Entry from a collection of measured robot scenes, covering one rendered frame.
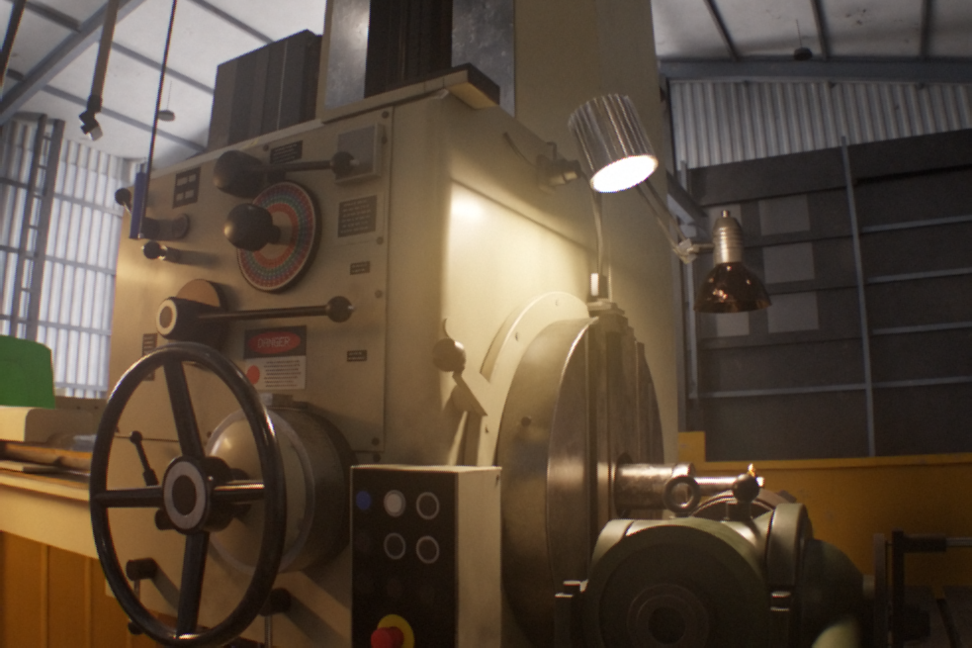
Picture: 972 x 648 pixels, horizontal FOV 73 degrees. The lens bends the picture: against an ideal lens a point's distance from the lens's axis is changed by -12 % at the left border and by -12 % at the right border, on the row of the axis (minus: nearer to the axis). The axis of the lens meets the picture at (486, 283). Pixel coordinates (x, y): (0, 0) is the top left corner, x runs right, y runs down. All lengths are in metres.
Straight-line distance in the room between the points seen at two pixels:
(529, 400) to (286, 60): 1.61
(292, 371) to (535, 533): 0.42
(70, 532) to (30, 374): 3.00
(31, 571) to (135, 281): 2.48
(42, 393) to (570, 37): 4.16
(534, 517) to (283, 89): 1.68
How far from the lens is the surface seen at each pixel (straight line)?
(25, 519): 2.44
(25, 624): 3.81
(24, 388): 5.07
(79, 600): 3.93
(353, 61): 2.17
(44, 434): 2.43
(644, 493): 1.20
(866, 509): 3.23
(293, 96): 2.30
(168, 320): 1.23
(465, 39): 1.96
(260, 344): 1.16
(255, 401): 0.83
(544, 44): 1.83
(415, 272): 0.99
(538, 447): 1.00
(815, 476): 3.22
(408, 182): 1.04
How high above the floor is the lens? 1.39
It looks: 11 degrees up
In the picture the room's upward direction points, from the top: straight up
